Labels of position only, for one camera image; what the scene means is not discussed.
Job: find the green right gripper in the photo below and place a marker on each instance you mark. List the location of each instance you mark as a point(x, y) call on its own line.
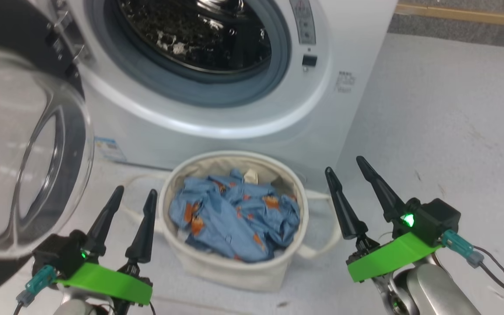
point(392, 258)

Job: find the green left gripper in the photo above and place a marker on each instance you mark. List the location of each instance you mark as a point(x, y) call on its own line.
point(107, 284)

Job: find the blue patterned garment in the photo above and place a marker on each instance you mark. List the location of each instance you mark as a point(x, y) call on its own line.
point(234, 218)

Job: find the black glass washing machine door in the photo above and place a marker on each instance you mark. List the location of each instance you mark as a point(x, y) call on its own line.
point(11, 26)

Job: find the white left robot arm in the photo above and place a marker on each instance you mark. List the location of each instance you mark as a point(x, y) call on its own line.
point(75, 308)

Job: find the white washing machine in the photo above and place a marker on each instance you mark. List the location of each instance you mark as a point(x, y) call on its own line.
point(344, 131)

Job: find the cream fabric laundry basket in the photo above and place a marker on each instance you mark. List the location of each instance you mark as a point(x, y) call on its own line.
point(225, 273)

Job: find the grey rubber door gasket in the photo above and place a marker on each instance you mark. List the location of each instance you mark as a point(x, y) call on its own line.
point(234, 94)

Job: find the steel washing machine drum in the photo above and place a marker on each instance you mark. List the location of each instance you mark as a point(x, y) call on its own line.
point(199, 43)

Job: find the blue energy label sticker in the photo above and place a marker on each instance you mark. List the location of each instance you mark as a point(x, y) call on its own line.
point(110, 149)

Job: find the wooden baseboard strip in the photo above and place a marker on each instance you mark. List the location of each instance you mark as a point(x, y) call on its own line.
point(475, 16)

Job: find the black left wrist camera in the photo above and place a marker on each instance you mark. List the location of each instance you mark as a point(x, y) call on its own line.
point(59, 258)

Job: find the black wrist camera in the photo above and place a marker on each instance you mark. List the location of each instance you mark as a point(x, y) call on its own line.
point(59, 258)
point(435, 218)

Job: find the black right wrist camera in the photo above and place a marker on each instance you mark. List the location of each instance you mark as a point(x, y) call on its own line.
point(435, 218)

